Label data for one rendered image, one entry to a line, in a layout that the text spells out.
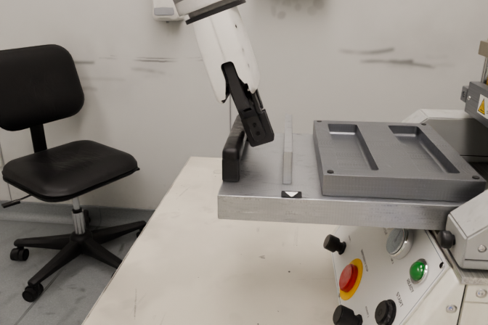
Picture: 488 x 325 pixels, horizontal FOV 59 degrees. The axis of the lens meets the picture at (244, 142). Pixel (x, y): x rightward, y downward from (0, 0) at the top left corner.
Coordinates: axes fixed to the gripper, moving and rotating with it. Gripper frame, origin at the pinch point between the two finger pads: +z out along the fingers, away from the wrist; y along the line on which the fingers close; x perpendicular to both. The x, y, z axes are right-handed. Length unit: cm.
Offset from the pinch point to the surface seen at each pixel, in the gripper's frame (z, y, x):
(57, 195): 25, -83, -93
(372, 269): 22.1, 3.5, 8.5
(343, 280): 25.1, 0.5, 4.1
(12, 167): 12, -98, -117
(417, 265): 16.2, 12.4, 13.1
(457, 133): 13.1, -11.2, 26.0
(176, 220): 18.8, -20.1, -25.0
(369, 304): 23.6, 7.9, 6.9
